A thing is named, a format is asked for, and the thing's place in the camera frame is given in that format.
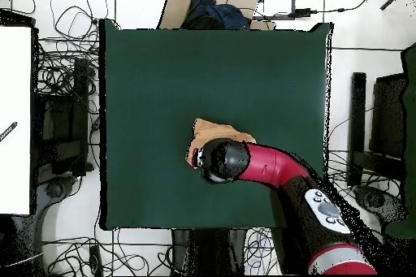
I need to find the orange terry towel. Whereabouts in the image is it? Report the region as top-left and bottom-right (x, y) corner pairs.
(185, 118), (258, 169)

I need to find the dark green table cloth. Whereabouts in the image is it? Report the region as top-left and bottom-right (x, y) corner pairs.
(98, 18), (334, 231)

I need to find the dark blue garment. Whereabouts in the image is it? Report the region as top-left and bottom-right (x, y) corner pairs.
(180, 0), (252, 31)

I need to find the black power strip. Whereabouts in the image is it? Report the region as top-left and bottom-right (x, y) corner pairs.
(88, 245), (104, 277)

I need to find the brown cardboard box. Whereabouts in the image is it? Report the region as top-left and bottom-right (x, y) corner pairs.
(157, 0), (276, 32)

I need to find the black power adapter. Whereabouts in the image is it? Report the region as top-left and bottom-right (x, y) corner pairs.
(288, 7), (312, 19)

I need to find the grey caster base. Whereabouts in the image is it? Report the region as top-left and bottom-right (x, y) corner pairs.
(353, 184), (405, 223)

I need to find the black striped stick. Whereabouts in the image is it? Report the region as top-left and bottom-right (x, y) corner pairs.
(0, 121), (18, 144)

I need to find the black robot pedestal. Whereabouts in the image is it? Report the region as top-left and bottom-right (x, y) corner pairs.
(171, 227), (247, 276)

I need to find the black frame stand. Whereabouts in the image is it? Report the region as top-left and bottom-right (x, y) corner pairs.
(31, 57), (94, 178)

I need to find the black cable bundle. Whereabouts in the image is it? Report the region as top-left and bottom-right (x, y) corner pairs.
(34, 0), (110, 115)

